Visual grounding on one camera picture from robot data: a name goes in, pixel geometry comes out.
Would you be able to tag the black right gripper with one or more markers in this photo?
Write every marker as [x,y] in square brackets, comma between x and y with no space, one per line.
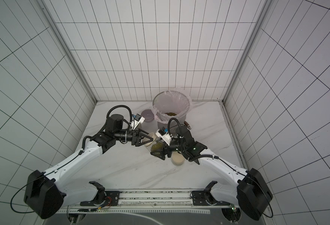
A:
[168,149]

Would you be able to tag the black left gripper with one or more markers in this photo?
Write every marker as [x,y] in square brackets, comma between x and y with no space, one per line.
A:
[137,141]

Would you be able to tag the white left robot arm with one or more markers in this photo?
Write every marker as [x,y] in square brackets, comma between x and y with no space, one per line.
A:
[46,192]

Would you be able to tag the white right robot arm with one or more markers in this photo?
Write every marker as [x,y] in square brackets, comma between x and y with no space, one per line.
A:
[235,176]

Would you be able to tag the purple round lid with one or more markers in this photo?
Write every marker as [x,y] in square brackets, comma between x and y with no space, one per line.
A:
[148,115]

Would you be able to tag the grey mesh waste bin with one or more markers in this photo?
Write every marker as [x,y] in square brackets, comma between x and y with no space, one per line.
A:
[172,111]

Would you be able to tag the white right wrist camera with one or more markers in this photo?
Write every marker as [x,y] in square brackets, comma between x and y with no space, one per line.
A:
[167,139]

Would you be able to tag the wooden handled metal spatula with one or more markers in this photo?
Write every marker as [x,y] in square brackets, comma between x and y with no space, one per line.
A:
[187,125]

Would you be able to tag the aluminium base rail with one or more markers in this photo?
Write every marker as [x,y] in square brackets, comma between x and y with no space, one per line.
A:
[153,198]

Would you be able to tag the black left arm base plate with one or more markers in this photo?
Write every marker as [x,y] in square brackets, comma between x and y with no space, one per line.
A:
[113,198]

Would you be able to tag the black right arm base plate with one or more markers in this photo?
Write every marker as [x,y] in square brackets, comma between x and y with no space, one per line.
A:
[205,198]

